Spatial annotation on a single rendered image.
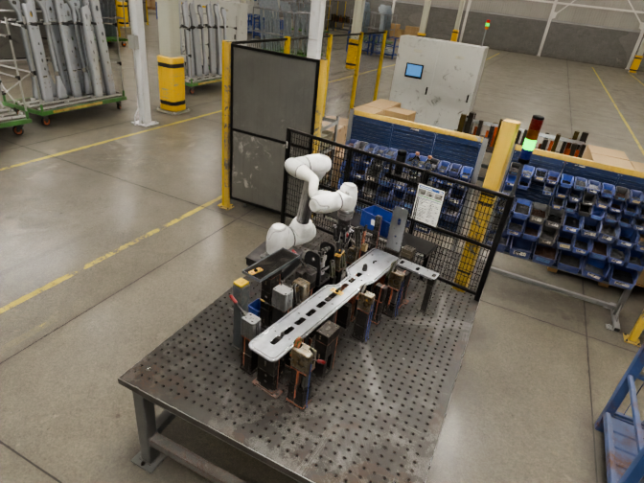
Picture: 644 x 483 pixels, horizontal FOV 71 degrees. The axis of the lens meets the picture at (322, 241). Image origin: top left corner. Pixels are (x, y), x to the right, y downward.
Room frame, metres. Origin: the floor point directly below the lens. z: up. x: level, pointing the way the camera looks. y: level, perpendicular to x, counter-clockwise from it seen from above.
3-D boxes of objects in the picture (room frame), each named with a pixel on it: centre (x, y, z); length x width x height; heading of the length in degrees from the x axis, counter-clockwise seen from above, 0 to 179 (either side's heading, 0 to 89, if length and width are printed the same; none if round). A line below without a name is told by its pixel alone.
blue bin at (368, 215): (3.14, -0.44, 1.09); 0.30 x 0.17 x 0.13; 49
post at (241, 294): (2.03, 0.41, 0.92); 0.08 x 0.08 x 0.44; 59
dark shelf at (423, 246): (3.15, -0.43, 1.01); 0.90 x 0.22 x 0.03; 59
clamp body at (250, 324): (1.86, 0.32, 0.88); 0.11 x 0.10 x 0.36; 59
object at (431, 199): (3.09, -0.74, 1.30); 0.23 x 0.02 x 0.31; 59
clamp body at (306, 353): (1.68, 0.02, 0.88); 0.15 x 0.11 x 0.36; 59
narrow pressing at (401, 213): (2.89, -0.52, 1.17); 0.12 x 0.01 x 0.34; 59
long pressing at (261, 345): (2.25, -0.13, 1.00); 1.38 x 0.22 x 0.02; 149
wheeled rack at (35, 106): (8.56, 5.14, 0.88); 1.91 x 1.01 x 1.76; 160
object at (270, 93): (5.07, 0.73, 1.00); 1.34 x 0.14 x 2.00; 68
